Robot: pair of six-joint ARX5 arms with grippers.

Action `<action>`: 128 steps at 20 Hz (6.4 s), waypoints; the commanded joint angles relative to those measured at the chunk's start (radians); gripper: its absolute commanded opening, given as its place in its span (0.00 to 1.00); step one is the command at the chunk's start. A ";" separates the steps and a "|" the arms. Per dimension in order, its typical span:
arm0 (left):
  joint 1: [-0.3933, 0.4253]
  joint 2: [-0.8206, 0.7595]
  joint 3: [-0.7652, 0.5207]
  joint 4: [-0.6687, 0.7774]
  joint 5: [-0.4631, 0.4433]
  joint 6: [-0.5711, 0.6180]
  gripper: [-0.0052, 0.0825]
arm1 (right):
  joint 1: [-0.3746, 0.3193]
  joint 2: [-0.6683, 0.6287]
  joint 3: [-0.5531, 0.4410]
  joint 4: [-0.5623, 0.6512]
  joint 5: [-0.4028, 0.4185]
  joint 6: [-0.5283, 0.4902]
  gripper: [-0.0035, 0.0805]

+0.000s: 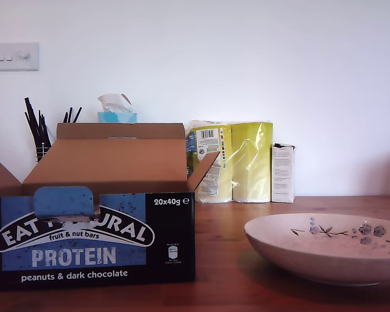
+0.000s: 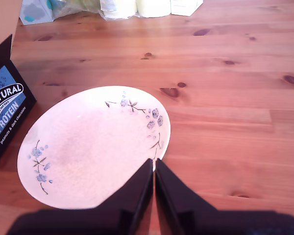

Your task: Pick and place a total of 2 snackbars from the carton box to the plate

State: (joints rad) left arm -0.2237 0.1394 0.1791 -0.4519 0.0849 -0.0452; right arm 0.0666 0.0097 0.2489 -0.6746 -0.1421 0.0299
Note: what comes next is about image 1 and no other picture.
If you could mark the yellow wrapped paper towel pack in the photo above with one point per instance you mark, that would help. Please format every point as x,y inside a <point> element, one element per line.
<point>247,162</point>

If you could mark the teal tissue box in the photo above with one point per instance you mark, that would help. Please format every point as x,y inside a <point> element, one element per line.
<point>117,117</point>

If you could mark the tall white carton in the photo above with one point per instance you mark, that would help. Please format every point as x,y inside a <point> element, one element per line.
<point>282,175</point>

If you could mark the snack bar carton box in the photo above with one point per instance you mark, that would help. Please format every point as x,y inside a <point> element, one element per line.
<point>84,162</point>

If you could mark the white floral ceramic plate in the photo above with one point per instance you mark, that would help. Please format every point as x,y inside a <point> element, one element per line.
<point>312,256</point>

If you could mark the white wall light switch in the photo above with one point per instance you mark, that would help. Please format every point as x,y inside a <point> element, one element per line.
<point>14,57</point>

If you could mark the thin black stick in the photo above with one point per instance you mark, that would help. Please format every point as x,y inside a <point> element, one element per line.
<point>28,104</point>
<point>65,117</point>
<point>40,114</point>
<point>77,114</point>
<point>69,115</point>
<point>29,120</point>

